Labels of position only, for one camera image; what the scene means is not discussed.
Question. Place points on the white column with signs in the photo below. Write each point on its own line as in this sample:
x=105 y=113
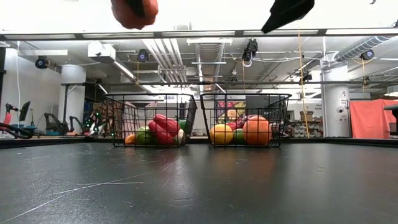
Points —
x=335 y=105

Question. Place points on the yellow lemon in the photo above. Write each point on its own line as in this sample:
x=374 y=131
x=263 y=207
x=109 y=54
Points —
x=220 y=134

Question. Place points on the small orange pumpkin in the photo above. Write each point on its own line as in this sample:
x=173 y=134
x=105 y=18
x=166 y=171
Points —
x=121 y=15

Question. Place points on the black background robot arm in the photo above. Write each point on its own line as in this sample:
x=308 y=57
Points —
x=56 y=123

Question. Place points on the round orange fruit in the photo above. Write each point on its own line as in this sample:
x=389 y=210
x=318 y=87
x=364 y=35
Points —
x=257 y=131

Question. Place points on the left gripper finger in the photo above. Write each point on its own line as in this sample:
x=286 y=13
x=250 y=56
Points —
x=136 y=7

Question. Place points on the small green lime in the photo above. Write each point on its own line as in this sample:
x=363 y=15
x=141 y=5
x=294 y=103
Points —
x=238 y=137

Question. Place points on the black background monitor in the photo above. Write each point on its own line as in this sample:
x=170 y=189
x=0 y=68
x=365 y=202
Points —
x=25 y=110

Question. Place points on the white garlic bulb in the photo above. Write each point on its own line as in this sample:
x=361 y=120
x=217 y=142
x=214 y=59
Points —
x=181 y=137

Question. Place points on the light green cucumber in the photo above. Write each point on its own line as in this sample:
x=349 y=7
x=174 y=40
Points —
x=143 y=136

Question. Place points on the white ceiling air unit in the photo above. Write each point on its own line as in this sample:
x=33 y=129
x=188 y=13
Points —
x=101 y=53

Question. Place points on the silver slanted ventilation duct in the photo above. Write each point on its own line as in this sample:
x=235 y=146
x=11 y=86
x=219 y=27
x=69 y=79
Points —
x=360 y=46

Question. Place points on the round red tomato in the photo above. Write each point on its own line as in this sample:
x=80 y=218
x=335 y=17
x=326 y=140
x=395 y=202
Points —
x=232 y=125

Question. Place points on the orange red cloth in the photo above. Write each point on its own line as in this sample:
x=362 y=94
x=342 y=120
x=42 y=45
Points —
x=370 y=119

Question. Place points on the black stool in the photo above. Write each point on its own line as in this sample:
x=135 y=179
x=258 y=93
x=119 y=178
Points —
x=392 y=109

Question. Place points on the background robot green lights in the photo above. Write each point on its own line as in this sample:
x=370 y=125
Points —
x=94 y=124

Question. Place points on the plain white column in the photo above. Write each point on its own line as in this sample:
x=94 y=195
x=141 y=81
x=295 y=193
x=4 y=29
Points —
x=73 y=93

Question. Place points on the red black stand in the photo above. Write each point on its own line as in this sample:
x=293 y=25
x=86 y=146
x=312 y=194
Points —
x=9 y=115

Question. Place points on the red bell pepper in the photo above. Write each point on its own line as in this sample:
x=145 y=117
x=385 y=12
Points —
x=164 y=130

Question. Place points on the silver ribbed ventilation duct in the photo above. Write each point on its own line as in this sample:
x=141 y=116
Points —
x=209 y=56

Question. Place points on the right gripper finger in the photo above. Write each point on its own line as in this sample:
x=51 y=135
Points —
x=289 y=11

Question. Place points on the black overhead frame beam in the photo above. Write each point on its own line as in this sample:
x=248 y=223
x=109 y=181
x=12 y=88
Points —
x=158 y=34

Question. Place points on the yellow orange chili pepper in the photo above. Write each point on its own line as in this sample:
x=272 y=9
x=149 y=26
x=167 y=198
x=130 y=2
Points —
x=130 y=140

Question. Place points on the black round ceiling camera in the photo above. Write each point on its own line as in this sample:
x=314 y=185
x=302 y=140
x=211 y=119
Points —
x=142 y=56
x=367 y=55
x=41 y=62

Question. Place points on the colourful wall poster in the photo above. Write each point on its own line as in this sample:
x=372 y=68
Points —
x=231 y=109

